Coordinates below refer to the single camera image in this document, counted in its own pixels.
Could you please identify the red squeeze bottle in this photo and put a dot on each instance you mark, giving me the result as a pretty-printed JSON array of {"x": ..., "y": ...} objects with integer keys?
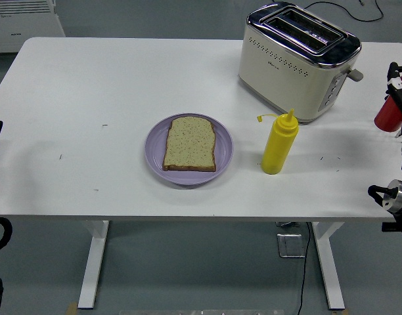
[{"x": 387, "y": 115}]

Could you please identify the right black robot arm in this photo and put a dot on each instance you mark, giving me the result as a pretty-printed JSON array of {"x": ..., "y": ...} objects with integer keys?
[{"x": 396, "y": 197}]

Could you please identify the speckled bread slice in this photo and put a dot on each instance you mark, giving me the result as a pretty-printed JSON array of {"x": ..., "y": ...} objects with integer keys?
[{"x": 191, "y": 144}]

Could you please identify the black table control panel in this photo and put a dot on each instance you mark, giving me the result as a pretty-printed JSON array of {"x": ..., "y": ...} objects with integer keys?
[{"x": 388, "y": 227}]

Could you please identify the cream and chrome toaster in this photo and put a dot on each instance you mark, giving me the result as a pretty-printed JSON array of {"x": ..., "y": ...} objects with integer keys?
[{"x": 280, "y": 75}]

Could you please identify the yellow squeeze bottle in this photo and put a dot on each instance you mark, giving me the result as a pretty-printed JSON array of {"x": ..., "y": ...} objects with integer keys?
[{"x": 278, "y": 147}]

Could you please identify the white floor appliance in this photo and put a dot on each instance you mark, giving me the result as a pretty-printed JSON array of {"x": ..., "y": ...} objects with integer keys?
[{"x": 23, "y": 26}]

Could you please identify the white table leg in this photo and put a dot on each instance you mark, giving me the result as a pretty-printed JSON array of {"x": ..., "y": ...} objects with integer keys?
[
  {"x": 94, "y": 262},
  {"x": 329, "y": 262}
]

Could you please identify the metal floor socket plate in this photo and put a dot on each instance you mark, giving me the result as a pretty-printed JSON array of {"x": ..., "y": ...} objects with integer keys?
[{"x": 291, "y": 246}]

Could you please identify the purple round plate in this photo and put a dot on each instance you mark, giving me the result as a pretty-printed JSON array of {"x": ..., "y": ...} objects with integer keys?
[{"x": 224, "y": 147}]

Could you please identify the metal bracket under table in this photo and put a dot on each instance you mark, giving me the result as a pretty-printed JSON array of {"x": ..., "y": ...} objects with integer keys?
[{"x": 286, "y": 224}]

